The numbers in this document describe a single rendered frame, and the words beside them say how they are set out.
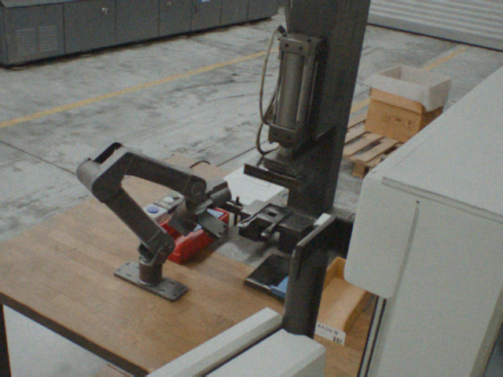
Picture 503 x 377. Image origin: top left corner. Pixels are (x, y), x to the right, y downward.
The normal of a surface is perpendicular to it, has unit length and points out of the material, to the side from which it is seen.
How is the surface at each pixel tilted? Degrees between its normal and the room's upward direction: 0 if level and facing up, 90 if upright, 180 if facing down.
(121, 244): 0
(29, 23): 90
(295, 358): 7
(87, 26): 90
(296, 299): 90
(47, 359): 0
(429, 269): 90
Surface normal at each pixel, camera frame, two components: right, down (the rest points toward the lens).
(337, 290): 0.10, -0.89
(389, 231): -0.54, 0.33
